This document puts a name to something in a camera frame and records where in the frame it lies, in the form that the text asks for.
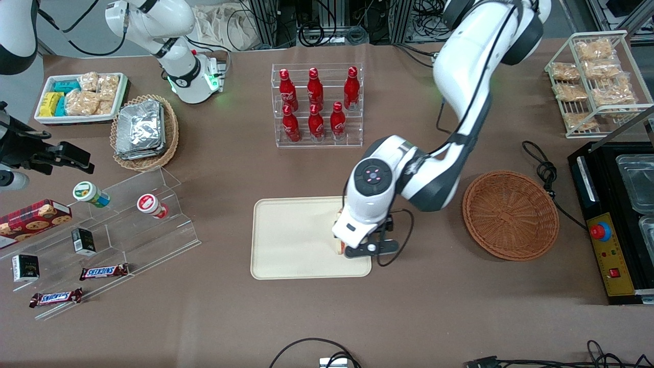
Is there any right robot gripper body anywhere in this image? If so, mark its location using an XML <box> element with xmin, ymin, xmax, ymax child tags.
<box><xmin>0</xmin><ymin>104</ymin><xmax>63</xmax><ymax>175</ymax></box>

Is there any beige plastic tray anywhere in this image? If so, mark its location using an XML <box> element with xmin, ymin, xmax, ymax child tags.
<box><xmin>250</xmin><ymin>196</ymin><xmax>372</xmax><ymax>280</ymax></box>

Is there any light oval wicker basket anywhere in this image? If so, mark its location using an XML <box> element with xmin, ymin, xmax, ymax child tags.
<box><xmin>110</xmin><ymin>95</ymin><xmax>179</xmax><ymax>172</ymax></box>

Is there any round brown wicker basket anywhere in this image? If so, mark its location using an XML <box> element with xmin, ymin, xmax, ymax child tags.
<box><xmin>462</xmin><ymin>170</ymin><xmax>560</xmax><ymax>262</ymax></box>

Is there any cup with green lid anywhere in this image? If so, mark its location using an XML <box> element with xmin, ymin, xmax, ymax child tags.
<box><xmin>73</xmin><ymin>181</ymin><xmax>111</xmax><ymax>208</ymax></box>

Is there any white rectangular snack bin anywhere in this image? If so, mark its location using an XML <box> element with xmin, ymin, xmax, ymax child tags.
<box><xmin>34</xmin><ymin>73</ymin><xmax>128</xmax><ymax>126</ymax></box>

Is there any yellow snack packet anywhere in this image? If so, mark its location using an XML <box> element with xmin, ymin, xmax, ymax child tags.
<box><xmin>39</xmin><ymin>92</ymin><xmax>64</xmax><ymax>117</ymax></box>

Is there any stack of silver foil packs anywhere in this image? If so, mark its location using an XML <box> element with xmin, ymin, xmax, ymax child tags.
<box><xmin>115</xmin><ymin>100</ymin><xmax>167</xmax><ymax>160</ymax></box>

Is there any red tartan cookie box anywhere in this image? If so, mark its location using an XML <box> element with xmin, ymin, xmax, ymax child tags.
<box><xmin>0</xmin><ymin>199</ymin><xmax>73</xmax><ymax>250</ymax></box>

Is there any small black carton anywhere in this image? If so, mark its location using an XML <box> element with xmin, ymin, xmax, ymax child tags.
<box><xmin>12</xmin><ymin>254</ymin><xmax>40</xmax><ymax>283</ymax></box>
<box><xmin>71</xmin><ymin>228</ymin><xmax>97</xmax><ymax>256</ymax></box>

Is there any cup with red lid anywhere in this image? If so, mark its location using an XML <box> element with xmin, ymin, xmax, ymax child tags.
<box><xmin>136</xmin><ymin>194</ymin><xmax>169</xmax><ymax>219</ymax></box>

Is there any clear acrylic bottle rack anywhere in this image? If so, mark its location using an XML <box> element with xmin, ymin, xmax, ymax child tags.
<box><xmin>271</xmin><ymin>63</ymin><xmax>364</xmax><ymax>149</ymax></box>

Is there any red cola bottle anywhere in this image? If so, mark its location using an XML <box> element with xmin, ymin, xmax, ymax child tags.
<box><xmin>330</xmin><ymin>102</ymin><xmax>346</xmax><ymax>141</ymax></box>
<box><xmin>307</xmin><ymin>67</ymin><xmax>324</xmax><ymax>109</ymax></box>
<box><xmin>308</xmin><ymin>104</ymin><xmax>325</xmax><ymax>142</ymax></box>
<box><xmin>343</xmin><ymin>66</ymin><xmax>361</xmax><ymax>111</ymax></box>
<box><xmin>282</xmin><ymin>105</ymin><xmax>301</xmax><ymax>143</ymax></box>
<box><xmin>278</xmin><ymin>69</ymin><xmax>299</xmax><ymax>111</ymax></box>

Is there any clear acrylic stepped shelf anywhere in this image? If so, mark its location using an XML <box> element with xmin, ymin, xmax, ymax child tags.
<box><xmin>0</xmin><ymin>166</ymin><xmax>201</xmax><ymax>321</ymax></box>

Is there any Snickers chocolate bar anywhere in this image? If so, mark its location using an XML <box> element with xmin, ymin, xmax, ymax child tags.
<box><xmin>79</xmin><ymin>263</ymin><xmax>129</xmax><ymax>281</ymax></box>
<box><xmin>29</xmin><ymin>288</ymin><xmax>83</xmax><ymax>308</ymax></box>

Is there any beige cloth bag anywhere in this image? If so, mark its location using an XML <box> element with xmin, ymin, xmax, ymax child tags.
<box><xmin>192</xmin><ymin>4</ymin><xmax>261</xmax><ymax>52</ymax></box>

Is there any black appliance with yellow panel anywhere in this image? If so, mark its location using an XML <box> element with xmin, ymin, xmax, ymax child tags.
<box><xmin>568</xmin><ymin>141</ymin><xmax>654</xmax><ymax>306</ymax></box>

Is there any clear plastic container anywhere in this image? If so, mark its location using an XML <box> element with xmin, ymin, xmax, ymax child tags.
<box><xmin>616</xmin><ymin>155</ymin><xmax>654</xmax><ymax>214</ymax></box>
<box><xmin>639</xmin><ymin>215</ymin><xmax>654</xmax><ymax>251</ymax></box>

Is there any grey metal bar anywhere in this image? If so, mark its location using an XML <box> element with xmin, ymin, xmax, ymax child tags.
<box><xmin>603</xmin><ymin>105</ymin><xmax>654</xmax><ymax>140</ymax></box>

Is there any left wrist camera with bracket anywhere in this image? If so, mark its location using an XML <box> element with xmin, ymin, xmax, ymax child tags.
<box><xmin>345</xmin><ymin>215</ymin><xmax>400</xmax><ymax>259</ymax></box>

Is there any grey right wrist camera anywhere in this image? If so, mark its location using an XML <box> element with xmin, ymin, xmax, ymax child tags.
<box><xmin>0</xmin><ymin>170</ymin><xmax>30</xmax><ymax>191</ymax></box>

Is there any black looped cable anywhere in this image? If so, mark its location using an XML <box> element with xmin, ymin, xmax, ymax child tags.
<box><xmin>269</xmin><ymin>337</ymin><xmax>361</xmax><ymax>368</ymax></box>

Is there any black cable with plug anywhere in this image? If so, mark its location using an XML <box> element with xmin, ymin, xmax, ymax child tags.
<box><xmin>465</xmin><ymin>340</ymin><xmax>654</xmax><ymax>368</ymax></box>

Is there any black knotted power cable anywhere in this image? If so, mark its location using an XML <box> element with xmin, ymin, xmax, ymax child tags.
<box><xmin>522</xmin><ymin>141</ymin><xmax>588</xmax><ymax>231</ymax></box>

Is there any aluminium frame post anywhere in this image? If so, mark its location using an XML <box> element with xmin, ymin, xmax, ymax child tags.
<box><xmin>388</xmin><ymin>0</ymin><xmax>415</xmax><ymax>44</ymax></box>
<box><xmin>248</xmin><ymin>0</ymin><xmax>298</xmax><ymax>49</ymax></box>

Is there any white wire rack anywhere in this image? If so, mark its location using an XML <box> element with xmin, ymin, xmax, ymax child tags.
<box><xmin>544</xmin><ymin>31</ymin><xmax>654</xmax><ymax>139</ymax></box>

